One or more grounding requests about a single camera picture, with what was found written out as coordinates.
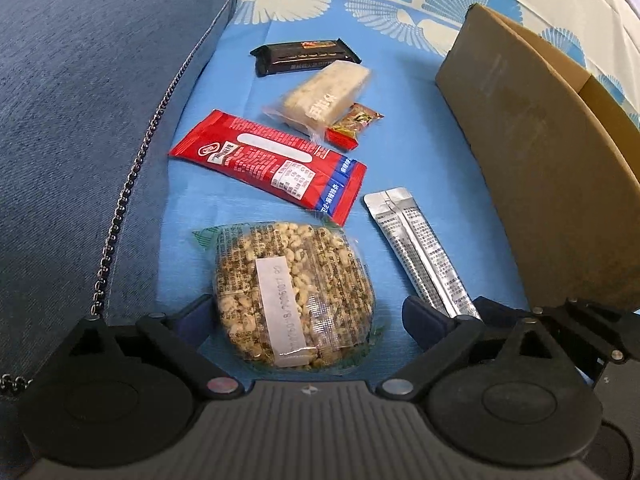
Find silver stick sachet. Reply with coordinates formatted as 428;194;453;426
363;188;480;318

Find black chocolate bar wrapper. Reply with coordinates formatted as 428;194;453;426
250;38;361;77

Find blue patterned sofa cover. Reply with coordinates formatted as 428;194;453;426
156;0;639;384

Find brown cardboard box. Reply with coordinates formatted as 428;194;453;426
436;4;639;311

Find red wafer snack pack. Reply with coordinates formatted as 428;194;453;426
169;110;367;226

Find round puffed grain cake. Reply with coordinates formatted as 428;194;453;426
193;221;380;370

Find small red candy pack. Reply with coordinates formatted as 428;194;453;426
324;103;384;151

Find white rice cracker pack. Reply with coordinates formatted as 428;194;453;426
264;61;372;143

